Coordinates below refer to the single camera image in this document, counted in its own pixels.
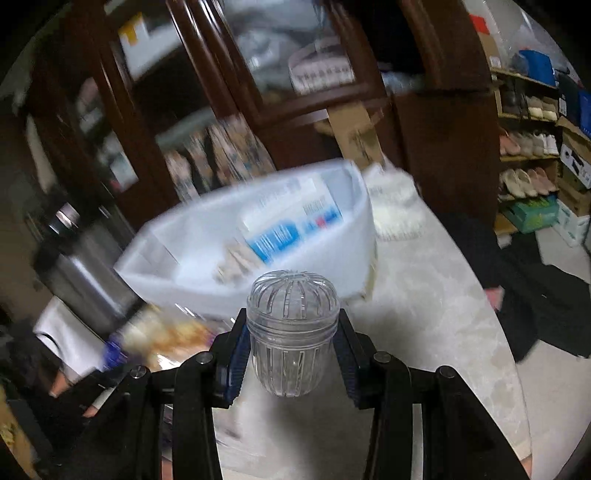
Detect stainless steel pressure cooker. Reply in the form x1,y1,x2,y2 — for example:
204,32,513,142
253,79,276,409
34,200,144,333

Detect green box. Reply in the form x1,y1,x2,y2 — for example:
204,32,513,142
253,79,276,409
501,196,561,234

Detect blue and white box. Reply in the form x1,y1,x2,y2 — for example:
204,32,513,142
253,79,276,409
238,178,345,266

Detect stack of cardboard boxes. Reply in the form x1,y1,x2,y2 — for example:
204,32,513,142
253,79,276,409
556,69,591,245

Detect open cardboard box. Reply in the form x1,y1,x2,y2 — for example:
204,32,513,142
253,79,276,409
323,99,393,169

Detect white knitted cloth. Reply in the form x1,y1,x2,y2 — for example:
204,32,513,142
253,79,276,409
362,164,428,243

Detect dark wooden cabinet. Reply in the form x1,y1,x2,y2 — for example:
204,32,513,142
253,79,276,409
28,0,502,222

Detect blue bag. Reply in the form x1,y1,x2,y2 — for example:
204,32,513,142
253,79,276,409
517,48,557,86

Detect white fabric storage basket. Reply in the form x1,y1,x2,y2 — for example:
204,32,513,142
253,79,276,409
113,158,376,324

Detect clear plastic jar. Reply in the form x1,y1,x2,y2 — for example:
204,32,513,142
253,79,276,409
246,270,341,398

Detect purple label bread packet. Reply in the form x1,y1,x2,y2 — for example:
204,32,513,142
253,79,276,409
104,305,222,370

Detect patterned bedding bag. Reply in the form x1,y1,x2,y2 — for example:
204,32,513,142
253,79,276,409
288,39,356,95

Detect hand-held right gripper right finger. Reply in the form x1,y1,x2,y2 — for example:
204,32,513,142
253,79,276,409
337,308,532,480

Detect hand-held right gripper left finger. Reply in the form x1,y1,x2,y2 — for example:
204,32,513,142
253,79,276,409
69,308,252,480

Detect black cloth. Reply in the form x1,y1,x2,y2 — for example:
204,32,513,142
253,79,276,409
436,212,591,363

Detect wooden shoe rack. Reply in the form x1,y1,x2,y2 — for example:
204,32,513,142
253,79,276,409
489,65,568,232

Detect rows of shoes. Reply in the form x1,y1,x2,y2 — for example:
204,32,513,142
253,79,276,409
499,88,561,201

